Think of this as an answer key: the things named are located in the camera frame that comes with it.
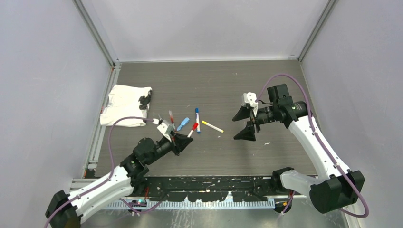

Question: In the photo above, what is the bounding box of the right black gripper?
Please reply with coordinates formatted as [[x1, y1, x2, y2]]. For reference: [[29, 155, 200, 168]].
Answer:
[[232, 104, 278, 141]]

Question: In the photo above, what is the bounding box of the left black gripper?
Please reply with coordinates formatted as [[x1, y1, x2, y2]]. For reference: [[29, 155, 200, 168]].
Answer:
[[146, 131, 192, 165]]

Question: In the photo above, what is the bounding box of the white pen red tip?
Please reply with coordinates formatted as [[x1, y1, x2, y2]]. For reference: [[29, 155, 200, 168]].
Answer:
[[187, 129, 194, 138]]

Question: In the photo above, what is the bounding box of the red black pen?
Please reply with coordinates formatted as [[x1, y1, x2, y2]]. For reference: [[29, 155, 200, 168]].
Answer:
[[168, 110, 176, 131]]

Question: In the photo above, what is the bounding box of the white marker with blue cap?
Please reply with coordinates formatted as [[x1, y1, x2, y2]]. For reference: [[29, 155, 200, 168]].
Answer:
[[195, 108, 201, 133]]

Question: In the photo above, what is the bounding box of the red pen cap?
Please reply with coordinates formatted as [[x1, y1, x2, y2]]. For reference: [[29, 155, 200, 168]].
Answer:
[[192, 123, 199, 130]]

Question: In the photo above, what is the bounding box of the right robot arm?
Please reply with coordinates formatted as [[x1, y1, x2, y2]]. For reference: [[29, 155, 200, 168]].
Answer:
[[232, 84, 365, 214]]

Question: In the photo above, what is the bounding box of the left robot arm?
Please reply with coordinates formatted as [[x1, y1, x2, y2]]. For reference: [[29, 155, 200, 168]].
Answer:
[[44, 132, 193, 228]]

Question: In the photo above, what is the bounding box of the blue pen cap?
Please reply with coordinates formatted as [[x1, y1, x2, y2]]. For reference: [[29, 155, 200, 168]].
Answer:
[[176, 117, 190, 131]]

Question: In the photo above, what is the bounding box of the white stained cloth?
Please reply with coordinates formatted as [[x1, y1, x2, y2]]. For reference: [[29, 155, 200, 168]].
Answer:
[[99, 85, 153, 127]]

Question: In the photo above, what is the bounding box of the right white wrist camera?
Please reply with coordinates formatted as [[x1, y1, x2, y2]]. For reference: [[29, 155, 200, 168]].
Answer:
[[241, 92, 259, 116]]

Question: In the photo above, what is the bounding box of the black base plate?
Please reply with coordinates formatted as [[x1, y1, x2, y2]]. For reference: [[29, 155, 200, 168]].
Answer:
[[129, 176, 291, 202]]

